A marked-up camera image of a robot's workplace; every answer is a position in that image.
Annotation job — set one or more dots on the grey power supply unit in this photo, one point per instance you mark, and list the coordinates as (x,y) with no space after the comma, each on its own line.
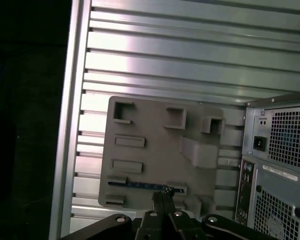
(290,135)

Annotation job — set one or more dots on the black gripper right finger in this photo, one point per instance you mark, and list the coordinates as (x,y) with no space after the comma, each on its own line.
(180,225)

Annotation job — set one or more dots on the grey parts rack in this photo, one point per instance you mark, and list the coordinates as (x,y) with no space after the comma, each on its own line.
(160,155)

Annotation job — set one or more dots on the black PC case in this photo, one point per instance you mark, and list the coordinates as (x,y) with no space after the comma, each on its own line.
(265,180)

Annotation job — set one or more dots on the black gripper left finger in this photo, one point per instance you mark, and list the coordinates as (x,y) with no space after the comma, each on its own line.
(150,225)

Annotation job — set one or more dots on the blue RAM stick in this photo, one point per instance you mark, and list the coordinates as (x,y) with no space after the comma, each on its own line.
(140,185)

